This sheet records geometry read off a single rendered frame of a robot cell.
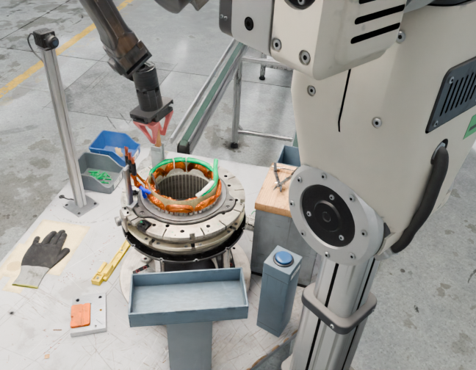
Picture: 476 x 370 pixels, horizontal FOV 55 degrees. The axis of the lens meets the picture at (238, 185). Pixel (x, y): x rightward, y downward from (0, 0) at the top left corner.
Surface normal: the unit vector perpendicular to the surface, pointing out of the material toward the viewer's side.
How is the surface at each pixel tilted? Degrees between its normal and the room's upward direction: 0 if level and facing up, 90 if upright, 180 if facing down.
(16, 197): 0
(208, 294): 0
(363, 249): 90
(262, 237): 90
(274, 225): 90
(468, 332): 0
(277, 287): 90
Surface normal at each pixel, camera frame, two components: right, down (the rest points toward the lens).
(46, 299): 0.05, -0.79
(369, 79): -0.76, 0.37
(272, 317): -0.53, 0.50
